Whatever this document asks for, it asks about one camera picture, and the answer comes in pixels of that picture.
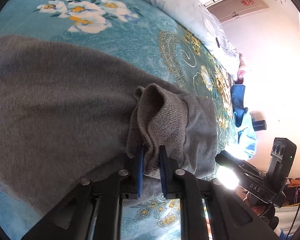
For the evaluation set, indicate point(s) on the red door ornament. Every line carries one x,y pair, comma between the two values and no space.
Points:
247,2

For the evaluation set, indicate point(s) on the orange and blue cloth heap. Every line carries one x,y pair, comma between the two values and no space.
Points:
298,183

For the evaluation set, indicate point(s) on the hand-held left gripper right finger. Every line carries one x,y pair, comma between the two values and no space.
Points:
163,177

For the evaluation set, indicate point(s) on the black tower appliance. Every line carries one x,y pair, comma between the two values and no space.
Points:
260,125

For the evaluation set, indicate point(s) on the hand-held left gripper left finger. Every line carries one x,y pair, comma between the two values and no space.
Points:
139,175

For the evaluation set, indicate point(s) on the person's right hand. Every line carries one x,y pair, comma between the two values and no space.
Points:
260,208

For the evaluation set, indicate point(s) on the grey daisy print duvet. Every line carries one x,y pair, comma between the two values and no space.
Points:
185,2

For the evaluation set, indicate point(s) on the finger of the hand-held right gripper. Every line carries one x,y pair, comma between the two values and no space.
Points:
227,157

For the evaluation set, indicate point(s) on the pink quilted blanket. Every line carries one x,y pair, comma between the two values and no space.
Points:
241,73

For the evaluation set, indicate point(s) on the teal floral plush blanket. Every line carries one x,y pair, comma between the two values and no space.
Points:
127,35

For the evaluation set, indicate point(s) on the blue fleece jacket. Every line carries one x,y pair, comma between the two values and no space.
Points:
245,135

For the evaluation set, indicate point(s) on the grey sweatshirt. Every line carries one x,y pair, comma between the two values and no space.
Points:
65,100

